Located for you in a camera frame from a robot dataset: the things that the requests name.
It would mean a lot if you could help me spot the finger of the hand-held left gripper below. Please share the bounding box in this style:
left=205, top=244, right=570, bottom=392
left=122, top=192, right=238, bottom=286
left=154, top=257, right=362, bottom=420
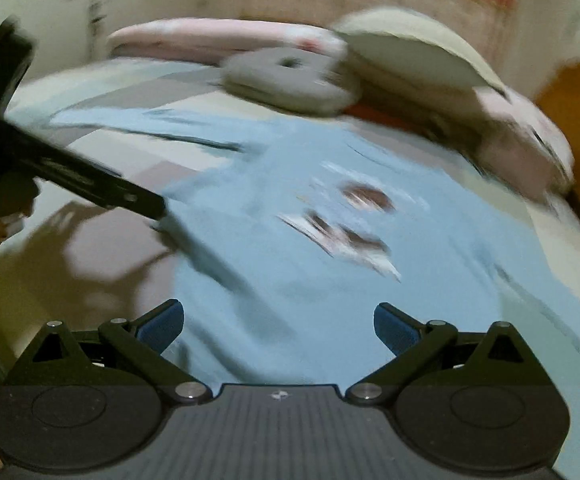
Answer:
left=85, top=174, right=167, bottom=221

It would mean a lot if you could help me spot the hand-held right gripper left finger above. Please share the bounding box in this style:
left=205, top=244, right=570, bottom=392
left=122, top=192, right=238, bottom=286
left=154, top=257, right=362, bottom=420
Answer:
left=2, top=299, right=213, bottom=406

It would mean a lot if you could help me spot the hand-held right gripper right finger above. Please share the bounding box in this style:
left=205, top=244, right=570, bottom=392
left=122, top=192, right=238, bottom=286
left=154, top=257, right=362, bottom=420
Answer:
left=345, top=302, right=555, bottom=406

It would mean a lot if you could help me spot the light blue printed sweatshirt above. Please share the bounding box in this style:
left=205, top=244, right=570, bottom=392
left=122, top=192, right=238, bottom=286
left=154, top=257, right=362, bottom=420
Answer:
left=45, top=107, right=580, bottom=391

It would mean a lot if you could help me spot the red flat object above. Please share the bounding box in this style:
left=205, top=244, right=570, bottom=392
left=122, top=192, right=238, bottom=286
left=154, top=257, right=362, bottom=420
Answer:
left=347, top=102, right=391, bottom=121

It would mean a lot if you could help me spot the cream pillow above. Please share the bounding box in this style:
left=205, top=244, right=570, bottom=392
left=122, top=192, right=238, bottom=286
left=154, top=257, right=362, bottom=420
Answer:
left=330, top=5, right=508, bottom=96

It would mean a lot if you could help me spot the wooden headboard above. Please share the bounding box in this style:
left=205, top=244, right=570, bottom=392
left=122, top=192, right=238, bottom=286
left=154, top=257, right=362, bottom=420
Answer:
left=534, top=62, right=580, bottom=171

